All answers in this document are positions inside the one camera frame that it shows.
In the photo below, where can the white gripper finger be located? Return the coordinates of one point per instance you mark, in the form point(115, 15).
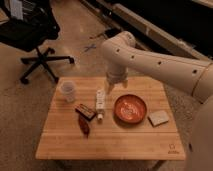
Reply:
point(109, 87)
point(125, 84)

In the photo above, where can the black office chair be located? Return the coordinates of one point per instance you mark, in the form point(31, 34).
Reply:
point(31, 32)

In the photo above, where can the clear plastic cup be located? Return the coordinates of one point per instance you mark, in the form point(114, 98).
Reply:
point(68, 90)

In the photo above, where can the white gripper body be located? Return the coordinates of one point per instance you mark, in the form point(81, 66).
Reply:
point(116, 75)

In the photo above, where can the beige sponge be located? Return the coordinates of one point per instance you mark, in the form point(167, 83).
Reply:
point(158, 118)

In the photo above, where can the orange bowl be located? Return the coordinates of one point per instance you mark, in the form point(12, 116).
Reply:
point(130, 109)

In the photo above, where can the wooden table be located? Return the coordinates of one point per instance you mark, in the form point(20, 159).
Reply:
point(110, 139)

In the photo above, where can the black bag on floor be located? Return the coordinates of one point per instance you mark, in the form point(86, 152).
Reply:
point(112, 32)

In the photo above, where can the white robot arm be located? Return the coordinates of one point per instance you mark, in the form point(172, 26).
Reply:
point(192, 76)

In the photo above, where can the dark rectangular box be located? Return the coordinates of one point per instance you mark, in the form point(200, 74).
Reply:
point(85, 111)

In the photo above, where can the white tube with cap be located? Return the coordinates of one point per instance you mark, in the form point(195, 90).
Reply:
point(100, 104)

